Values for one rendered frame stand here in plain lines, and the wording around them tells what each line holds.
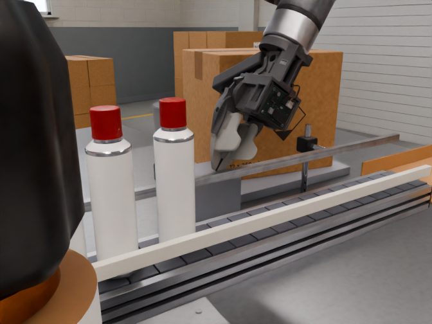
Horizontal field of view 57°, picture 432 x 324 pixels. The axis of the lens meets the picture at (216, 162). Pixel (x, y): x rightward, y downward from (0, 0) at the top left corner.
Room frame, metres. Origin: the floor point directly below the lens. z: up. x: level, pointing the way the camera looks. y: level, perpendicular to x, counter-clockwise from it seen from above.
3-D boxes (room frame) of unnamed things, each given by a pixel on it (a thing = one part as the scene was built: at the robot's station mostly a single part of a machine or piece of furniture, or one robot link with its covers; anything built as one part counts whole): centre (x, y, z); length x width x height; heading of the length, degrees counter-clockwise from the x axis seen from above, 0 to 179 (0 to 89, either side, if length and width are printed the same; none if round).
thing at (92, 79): (4.12, 1.68, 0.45); 1.20 x 0.83 x 0.89; 43
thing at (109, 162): (0.43, 0.12, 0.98); 0.05 x 0.05 x 0.20
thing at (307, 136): (0.72, -0.19, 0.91); 0.07 x 0.03 x 0.17; 32
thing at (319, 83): (0.96, -0.10, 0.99); 0.30 x 0.24 x 0.27; 112
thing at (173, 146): (0.49, 0.05, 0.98); 0.05 x 0.05 x 0.20
